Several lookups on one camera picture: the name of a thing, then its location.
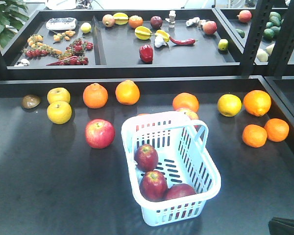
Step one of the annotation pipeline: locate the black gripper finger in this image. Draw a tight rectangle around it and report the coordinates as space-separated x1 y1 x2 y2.
268 217 294 235

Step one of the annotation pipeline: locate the light blue plastic basket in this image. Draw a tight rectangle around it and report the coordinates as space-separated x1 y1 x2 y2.
121 111 221 226

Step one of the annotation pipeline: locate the yellow apple front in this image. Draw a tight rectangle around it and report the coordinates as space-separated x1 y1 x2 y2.
47 101 72 124

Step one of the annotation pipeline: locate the red chili pepper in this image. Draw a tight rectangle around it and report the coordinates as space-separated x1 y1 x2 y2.
169 37 196 46

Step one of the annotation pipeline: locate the yellow apple rear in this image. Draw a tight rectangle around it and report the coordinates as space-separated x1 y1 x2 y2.
47 87 71 104

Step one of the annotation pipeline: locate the yellow apple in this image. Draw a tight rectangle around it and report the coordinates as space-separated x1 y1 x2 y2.
47 87 71 104
47 101 72 124

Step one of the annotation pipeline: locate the brown mushroom cap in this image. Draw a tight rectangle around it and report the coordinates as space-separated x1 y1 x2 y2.
21 94 41 109

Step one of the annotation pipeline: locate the orange behind centre apple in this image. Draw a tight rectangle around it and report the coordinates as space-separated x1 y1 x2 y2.
172 93 199 112

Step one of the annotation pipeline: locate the red apple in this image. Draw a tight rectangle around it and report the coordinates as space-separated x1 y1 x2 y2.
134 144 158 172
85 119 115 149
176 108 199 120
164 183 196 200
140 170 168 202

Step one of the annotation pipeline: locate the orange right front left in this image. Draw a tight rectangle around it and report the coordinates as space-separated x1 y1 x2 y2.
242 124 267 148

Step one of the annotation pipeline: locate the black wooden left produce stand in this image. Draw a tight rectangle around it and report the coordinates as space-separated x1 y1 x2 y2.
0 77 294 235

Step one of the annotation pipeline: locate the black perforated post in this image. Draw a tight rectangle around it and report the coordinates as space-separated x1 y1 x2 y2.
267 0 294 77
240 0 274 77

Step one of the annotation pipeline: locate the yellow grapefruit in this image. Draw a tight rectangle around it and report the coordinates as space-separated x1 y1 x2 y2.
217 94 242 117

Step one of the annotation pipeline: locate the black right produce stand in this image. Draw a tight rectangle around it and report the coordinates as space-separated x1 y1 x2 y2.
265 76 294 117

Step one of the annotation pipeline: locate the black upper right tray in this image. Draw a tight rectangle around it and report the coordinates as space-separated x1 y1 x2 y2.
217 8 294 75

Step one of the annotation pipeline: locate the black perforated post right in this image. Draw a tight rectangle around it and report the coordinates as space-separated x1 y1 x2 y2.
267 0 294 77

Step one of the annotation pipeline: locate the red bell pepper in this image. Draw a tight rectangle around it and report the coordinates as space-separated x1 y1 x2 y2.
139 45 153 63

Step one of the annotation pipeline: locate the large orange right corner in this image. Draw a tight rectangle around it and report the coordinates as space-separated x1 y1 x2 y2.
243 90 271 117

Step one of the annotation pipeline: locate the green potted plant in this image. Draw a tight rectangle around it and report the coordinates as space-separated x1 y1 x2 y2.
0 0 29 48

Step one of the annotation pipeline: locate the white garlic bulb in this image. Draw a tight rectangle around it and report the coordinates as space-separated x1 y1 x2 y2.
154 36 167 48

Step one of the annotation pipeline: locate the black perforated post left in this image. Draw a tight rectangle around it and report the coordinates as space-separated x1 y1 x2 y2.
240 0 274 77

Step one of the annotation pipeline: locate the knobbed orange tangerine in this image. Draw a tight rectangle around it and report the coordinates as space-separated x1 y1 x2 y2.
83 83 108 109

